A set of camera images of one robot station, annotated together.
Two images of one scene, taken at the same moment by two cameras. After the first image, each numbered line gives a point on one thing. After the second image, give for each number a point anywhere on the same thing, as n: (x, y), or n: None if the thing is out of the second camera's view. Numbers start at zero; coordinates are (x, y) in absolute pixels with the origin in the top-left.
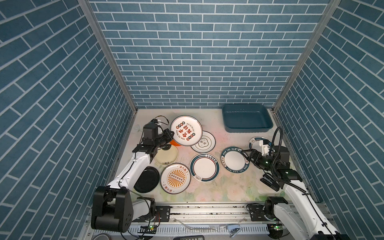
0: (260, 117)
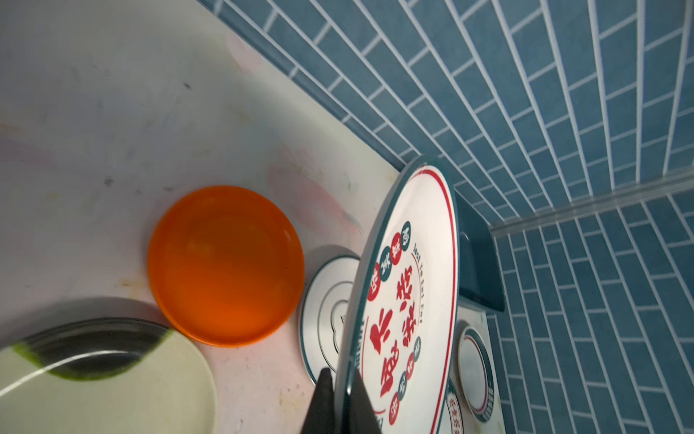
0: (479, 273)
